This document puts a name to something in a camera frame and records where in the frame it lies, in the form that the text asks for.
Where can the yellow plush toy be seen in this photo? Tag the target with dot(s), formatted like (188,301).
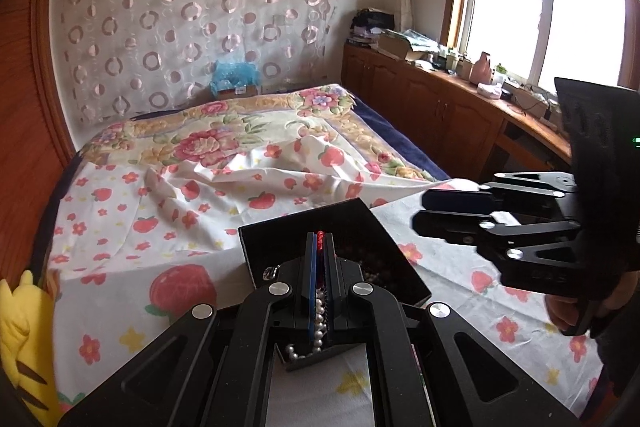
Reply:
(22,337)

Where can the floral blanket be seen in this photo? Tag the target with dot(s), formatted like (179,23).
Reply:
(210,137)

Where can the wooden side cabinet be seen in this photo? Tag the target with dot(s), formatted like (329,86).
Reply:
(440,117)

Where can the pile of dark bags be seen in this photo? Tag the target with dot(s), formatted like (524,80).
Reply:
(370,27)

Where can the strawberry print bed sheet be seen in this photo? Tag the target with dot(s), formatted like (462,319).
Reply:
(165,207)

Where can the strawberry print tablecloth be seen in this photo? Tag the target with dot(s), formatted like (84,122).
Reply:
(125,307)

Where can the blue plastic bag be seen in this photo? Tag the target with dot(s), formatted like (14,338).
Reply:
(232,74)

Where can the stack of books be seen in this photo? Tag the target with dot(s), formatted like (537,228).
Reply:
(405,44)

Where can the circle pattern wall curtain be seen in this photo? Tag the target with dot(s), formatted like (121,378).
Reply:
(200,17)

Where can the dark blue bed cover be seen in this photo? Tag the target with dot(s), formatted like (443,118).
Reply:
(395,137)

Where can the white tissue pack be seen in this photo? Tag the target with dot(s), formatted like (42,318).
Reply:
(489,90)

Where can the black jewelry box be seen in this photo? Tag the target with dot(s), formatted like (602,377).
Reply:
(385,232)

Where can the small cardboard box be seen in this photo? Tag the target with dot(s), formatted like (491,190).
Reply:
(240,91)

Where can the person's right hand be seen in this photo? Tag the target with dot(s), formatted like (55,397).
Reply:
(562,313)

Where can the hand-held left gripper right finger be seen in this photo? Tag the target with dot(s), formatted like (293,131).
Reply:
(336,272)

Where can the wooden framed window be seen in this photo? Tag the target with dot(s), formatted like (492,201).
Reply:
(525,2)

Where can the pink bottle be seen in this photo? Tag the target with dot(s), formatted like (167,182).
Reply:
(482,67)

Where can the green capped bottle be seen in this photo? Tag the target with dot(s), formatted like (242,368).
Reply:
(498,74)

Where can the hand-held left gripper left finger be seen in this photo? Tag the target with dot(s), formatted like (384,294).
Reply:
(312,267)

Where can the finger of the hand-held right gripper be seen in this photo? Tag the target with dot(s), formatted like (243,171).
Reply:
(445,227)
(450,200)

